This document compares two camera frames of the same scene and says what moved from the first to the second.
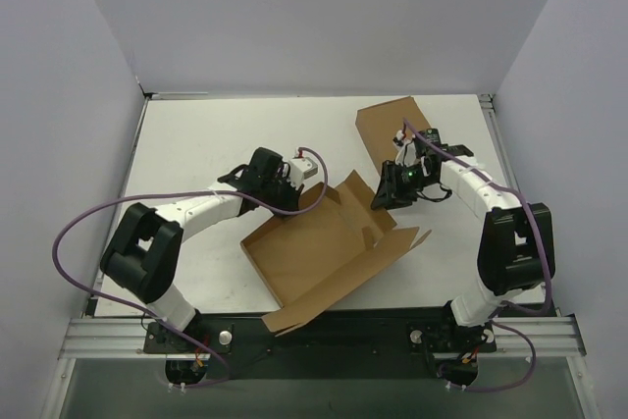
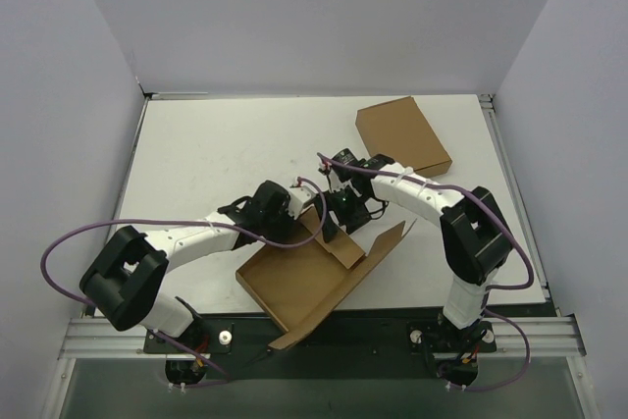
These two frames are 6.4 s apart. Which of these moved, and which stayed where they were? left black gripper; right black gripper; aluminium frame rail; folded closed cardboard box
Moved: left black gripper; right black gripper
Stayed: folded closed cardboard box; aluminium frame rail
